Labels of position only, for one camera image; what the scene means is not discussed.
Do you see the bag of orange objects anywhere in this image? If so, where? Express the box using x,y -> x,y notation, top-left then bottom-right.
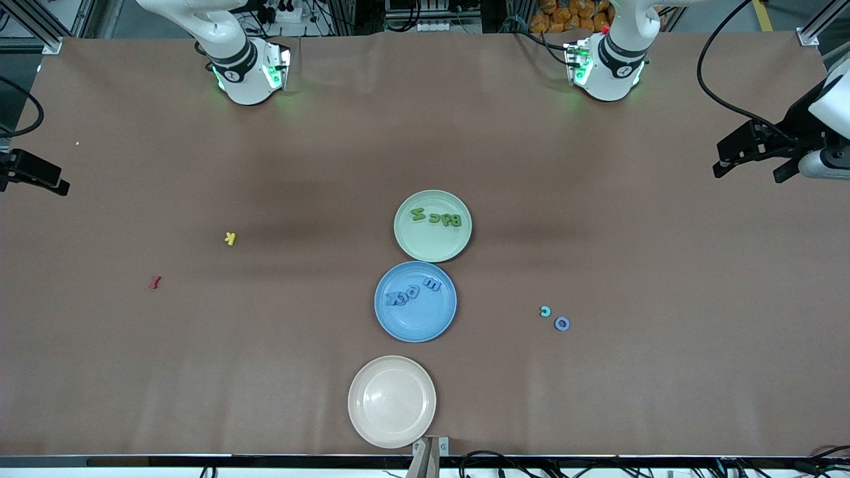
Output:
529,0 -> 615,34

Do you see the brown table cover sheet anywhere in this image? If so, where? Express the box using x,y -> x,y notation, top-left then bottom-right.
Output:
0,30 -> 850,459

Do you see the white power strip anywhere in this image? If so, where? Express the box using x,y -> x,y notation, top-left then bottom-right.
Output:
262,0 -> 303,24

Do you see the green plastic plate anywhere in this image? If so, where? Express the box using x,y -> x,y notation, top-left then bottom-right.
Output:
393,190 -> 473,264

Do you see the silver equipment rack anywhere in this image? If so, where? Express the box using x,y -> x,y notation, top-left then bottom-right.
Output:
385,0 -> 482,34

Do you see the blue plastic plate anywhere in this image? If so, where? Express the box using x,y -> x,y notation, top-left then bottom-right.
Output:
374,261 -> 458,343

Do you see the beige plastic plate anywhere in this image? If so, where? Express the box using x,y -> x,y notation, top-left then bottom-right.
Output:
347,355 -> 437,449

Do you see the aluminium frame profile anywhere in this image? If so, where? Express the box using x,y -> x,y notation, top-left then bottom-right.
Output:
0,0 -> 90,55
797,0 -> 850,47

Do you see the black cable bundle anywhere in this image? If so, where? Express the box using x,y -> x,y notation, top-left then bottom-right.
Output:
458,450 -> 850,478

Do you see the metal clamp bracket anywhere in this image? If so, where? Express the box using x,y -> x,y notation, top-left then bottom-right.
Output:
412,436 -> 450,478

